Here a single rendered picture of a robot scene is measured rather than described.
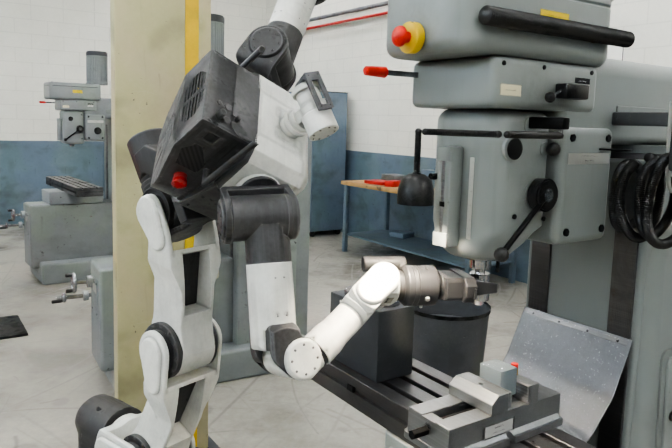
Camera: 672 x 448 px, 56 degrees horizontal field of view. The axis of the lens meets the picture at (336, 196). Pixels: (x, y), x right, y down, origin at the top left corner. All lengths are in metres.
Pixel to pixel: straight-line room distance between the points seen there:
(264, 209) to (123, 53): 1.68
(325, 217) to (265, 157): 7.54
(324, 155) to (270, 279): 7.52
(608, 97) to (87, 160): 9.18
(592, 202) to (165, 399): 1.11
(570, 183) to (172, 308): 0.98
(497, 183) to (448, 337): 2.10
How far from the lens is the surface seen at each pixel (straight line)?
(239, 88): 1.34
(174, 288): 1.61
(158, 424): 1.79
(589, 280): 1.74
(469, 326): 3.36
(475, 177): 1.32
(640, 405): 1.76
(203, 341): 1.67
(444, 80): 1.34
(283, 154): 1.32
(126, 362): 2.98
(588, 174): 1.50
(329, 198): 8.80
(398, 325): 1.66
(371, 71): 1.32
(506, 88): 1.28
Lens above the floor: 1.59
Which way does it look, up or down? 7 degrees down
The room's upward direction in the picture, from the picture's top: 2 degrees clockwise
